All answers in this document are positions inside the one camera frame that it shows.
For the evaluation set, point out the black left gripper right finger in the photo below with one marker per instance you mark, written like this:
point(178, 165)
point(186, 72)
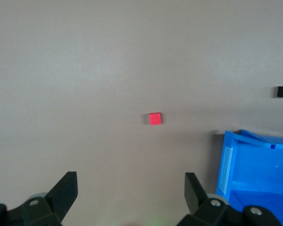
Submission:
point(195, 197)

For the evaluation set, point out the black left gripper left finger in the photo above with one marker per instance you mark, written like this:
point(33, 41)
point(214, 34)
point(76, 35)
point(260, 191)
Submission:
point(61, 193)

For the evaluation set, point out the red cube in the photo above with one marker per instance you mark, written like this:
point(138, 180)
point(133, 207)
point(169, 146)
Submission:
point(155, 118)

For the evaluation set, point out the blue plastic storage bin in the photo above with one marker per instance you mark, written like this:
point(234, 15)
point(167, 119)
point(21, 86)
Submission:
point(257, 169)

